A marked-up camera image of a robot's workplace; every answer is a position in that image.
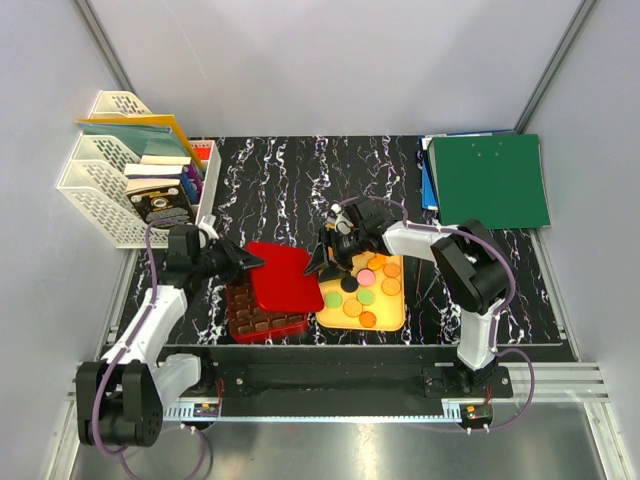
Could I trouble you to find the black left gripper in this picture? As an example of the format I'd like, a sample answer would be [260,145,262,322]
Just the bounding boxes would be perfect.
[193,233,264,283]

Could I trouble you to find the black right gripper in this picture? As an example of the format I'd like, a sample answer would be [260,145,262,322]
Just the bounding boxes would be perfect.
[303,226,367,284]

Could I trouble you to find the red box lid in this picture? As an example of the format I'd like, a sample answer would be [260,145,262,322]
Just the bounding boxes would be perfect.
[248,242,324,313]

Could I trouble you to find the yellow plastic tray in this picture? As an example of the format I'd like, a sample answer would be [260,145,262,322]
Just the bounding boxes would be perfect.
[316,252,405,332]

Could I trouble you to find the red cookie box with tray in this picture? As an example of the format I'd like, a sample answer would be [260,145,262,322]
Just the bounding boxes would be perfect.
[226,277,308,344]

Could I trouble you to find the metal tongs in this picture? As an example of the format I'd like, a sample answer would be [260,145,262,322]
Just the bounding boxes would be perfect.
[414,259,441,304]

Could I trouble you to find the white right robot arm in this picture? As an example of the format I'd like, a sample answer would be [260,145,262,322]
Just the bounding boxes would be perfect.
[304,196,517,397]

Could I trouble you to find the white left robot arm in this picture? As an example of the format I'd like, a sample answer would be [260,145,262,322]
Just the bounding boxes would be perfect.
[75,221,265,456]

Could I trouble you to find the black oreo cookie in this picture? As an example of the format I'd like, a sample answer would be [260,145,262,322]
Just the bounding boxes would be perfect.
[340,276,359,293]

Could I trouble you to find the green macaron cookie left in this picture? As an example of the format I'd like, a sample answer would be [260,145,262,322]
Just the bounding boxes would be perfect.
[324,292,343,309]

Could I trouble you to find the green macaron cookie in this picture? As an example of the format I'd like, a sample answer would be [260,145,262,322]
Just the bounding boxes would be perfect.
[356,288,375,306]
[324,292,343,309]

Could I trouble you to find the pink macaron cookie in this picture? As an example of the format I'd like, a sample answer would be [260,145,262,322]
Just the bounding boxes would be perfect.
[356,268,376,287]

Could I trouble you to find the green macaron cookie right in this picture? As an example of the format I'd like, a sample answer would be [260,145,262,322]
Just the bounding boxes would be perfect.
[356,288,375,306]

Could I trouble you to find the white pen holder box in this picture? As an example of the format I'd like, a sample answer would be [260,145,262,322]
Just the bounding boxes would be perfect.
[190,140,222,223]

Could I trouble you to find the blue binder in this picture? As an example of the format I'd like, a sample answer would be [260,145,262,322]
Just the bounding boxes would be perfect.
[420,129,514,212]

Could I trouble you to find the teal folder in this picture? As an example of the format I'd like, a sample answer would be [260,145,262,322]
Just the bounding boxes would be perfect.
[78,122,190,157]

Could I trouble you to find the yellow folder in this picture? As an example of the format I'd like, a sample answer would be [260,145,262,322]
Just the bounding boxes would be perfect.
[76,115,204,172]

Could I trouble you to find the white mesh file organizer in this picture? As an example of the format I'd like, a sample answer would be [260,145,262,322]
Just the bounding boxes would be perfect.
[56,90,222,250]

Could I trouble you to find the green folder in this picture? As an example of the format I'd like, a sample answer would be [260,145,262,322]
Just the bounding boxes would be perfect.
[427,134,551,230]

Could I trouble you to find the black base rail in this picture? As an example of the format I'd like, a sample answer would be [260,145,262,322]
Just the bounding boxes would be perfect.
[166,355,514,423]

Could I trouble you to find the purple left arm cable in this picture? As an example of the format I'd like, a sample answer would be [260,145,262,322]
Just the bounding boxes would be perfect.
[89,219,214,480]

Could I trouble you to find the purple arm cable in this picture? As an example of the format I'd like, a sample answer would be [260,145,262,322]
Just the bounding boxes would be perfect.
[89,219,214,480]
[332,195,536,434]

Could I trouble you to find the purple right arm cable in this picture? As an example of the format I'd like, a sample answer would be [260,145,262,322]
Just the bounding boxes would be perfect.
[332,195,536,434]

